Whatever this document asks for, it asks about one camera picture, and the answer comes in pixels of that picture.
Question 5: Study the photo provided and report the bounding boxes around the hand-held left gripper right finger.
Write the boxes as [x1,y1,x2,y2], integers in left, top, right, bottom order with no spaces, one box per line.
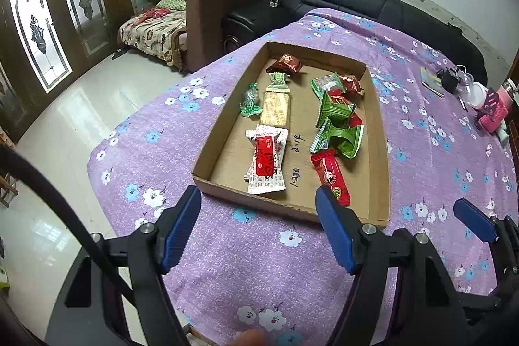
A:
[315,185,474,346]

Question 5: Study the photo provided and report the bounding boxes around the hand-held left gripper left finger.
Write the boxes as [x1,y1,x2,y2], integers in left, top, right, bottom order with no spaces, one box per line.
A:
[44,186,203,346]

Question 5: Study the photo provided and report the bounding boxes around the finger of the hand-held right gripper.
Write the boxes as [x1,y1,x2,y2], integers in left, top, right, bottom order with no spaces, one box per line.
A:
[453,198,519,291]
[459,294,519,327]

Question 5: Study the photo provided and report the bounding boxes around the red picture-print snack packet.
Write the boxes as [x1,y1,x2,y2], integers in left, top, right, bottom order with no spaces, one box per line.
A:
[310,149,351,207]

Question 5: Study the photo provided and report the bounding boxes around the white red-print snack packet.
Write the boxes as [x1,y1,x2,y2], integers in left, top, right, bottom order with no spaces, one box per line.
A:
[243,129,289,196]

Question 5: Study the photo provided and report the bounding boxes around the green snack packet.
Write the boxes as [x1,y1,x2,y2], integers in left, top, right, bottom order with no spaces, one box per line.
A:
[310,122,364,159]
[315,90,357,130]
[310,72,345,99]

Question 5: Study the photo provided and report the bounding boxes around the red white-label snack packet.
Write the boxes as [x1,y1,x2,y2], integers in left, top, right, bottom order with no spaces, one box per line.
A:
[248,134,284,180]

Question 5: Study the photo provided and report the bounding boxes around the cardboard tray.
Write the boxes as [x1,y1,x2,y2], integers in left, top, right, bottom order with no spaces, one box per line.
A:
[191,41,391,230]

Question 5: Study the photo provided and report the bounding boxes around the beige cracker packet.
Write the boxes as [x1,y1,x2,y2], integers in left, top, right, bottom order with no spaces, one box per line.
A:
[259,91,293,127]

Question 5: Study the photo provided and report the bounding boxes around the green clear candy wrapper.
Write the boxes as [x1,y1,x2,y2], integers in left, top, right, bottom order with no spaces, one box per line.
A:
[240,82,263,117]

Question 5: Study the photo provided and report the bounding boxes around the dark red candy packet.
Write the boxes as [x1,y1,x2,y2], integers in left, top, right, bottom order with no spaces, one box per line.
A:
[338,74,364,96]
[265,53,305,74]

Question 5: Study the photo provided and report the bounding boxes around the person's left hand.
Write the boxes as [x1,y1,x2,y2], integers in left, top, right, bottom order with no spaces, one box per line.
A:
[232,329,267,346]

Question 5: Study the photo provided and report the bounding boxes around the purple floral tablecloth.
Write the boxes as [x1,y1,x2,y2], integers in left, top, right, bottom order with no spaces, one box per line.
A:
[86,7,519,346]

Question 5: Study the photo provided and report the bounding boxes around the pink sleeved bottle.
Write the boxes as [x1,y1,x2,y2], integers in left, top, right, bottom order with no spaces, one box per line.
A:
[474,80,519,134]

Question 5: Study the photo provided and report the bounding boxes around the white round lid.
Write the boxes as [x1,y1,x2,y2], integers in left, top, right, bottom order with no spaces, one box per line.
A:
[464,82,489,112]

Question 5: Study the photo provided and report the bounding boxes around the black small device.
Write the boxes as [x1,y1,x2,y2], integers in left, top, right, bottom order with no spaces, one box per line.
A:
[436,67,461,93]

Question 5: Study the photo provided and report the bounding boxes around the booklet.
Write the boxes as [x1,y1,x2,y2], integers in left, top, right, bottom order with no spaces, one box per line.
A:
[419,66,447,97]

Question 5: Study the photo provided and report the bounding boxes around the wooden stool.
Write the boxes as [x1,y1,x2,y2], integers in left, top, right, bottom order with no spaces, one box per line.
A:
[0,168,19,209]

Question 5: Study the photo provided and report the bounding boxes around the floral bed blanket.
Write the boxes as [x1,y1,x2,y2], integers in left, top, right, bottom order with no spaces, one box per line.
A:
[117,7,189,67]

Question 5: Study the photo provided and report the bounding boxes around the brown armchair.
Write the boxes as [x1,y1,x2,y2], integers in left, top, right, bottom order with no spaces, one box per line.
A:
[179,0,284,73]

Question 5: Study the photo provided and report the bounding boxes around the wooden glass-panel doors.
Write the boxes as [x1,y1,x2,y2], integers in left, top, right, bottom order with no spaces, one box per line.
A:
[0,0,165,144]

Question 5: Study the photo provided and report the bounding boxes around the black cable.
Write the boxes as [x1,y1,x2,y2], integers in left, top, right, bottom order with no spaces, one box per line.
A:
[0,145,134,302]

